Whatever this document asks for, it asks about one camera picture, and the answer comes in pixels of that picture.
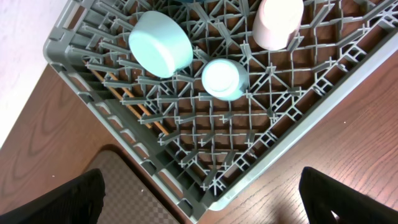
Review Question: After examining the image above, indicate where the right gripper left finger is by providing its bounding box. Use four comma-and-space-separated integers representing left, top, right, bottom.
1, 169, 105, 224

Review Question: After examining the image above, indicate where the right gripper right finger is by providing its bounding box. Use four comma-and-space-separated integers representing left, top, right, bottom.
299, 167, 397, 223

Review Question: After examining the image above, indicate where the light blue cup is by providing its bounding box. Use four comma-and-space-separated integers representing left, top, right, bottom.
201, 58, 249, 101

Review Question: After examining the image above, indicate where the light blue bowl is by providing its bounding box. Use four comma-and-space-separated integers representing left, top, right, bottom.
128, 11, 193, 78

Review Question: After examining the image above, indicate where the white pink cup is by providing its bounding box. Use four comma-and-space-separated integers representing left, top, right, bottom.
252, 0, 304, 50

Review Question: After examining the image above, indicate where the grey dishwasher rack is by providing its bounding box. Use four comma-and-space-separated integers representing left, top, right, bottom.
44, 0, 397, 222

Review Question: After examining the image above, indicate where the brown serving tray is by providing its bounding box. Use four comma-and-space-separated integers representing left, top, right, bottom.
88, 151, 177, 224

